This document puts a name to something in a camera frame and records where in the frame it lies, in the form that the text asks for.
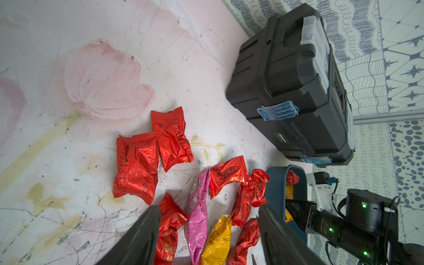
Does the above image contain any red tea bag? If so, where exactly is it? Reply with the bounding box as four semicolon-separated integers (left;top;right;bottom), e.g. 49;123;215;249
230;183;254;227
249;169;270;208
112;132;159;205
287;169;300;186
153;193;189;265
209;156;249;199
151;107;194;172
227;218;261;265

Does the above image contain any yellow tea bag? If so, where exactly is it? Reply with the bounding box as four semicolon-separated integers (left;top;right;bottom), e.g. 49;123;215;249
201;215;232;265
285;182;294;223

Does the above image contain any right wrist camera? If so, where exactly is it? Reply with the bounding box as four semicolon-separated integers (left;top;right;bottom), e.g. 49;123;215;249
307;171;338;213

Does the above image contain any teal plastic storage box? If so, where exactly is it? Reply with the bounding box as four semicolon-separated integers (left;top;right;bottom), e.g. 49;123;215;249
264;165;310;246

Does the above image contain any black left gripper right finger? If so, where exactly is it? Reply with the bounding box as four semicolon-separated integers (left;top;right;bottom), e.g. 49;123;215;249
257;204;325;265

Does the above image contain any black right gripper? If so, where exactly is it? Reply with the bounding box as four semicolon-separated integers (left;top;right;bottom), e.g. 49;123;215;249
286;199;381;265

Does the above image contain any black plastic toolbox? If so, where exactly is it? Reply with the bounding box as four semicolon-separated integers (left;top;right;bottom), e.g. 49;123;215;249
226;3;355;167

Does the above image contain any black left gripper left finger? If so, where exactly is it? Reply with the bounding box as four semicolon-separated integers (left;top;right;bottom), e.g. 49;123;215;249
97;205;161;265

